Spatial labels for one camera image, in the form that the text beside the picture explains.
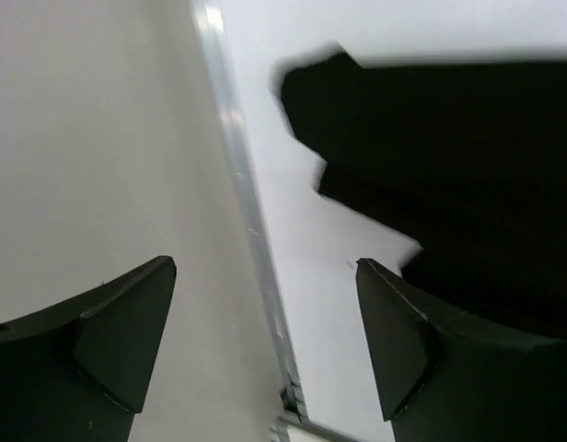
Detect black trousers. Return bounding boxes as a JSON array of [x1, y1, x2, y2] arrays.
[[274, 51, 567, 337]]

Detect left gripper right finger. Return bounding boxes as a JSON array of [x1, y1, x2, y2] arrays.
[[356, 259, 567, 441]]

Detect aluminium frame rail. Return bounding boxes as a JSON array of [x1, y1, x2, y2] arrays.
[[191, 0, 386, 442]]

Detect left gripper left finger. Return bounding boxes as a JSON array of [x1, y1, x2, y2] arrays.
[[0, 256, 177, 442]]

